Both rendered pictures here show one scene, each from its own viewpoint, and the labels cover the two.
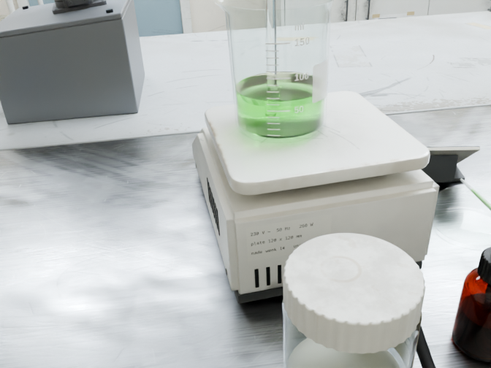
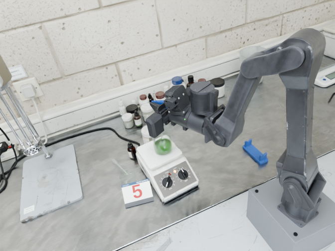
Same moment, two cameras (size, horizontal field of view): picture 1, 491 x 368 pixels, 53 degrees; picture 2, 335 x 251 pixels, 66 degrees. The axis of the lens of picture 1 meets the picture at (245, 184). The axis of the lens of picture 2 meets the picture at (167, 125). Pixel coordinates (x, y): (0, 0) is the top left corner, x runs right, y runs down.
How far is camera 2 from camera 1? 1.03 m
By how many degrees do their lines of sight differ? 112
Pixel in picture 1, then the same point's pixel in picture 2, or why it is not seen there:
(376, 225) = not seen: hidden behind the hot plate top
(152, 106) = (245, 224)
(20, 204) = (234, 161)
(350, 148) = (149, 146)
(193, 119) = (218, 215)
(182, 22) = not seen: outside the picture
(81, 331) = (192, 142)
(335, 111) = (153, 157)
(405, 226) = not seen: hidden behind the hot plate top
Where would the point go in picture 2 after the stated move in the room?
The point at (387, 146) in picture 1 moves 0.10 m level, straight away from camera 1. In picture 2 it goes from (143, 148) to (140, 170)
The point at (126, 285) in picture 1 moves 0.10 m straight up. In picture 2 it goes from (191, 150) to (188, 129)
